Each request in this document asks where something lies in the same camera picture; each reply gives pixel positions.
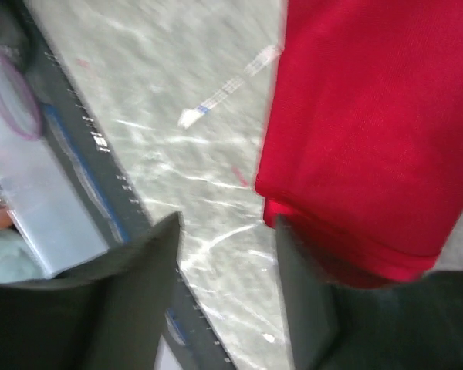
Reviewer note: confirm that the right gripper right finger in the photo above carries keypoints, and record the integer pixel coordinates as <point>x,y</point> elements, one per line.
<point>408,326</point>

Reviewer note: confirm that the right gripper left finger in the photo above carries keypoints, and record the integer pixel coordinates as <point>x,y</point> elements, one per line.
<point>107,313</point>

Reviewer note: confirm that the red cloth napkin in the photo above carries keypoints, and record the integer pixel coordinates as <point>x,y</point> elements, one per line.
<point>363,150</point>

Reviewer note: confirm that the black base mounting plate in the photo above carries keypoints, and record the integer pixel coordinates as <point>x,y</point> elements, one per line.
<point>189,336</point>

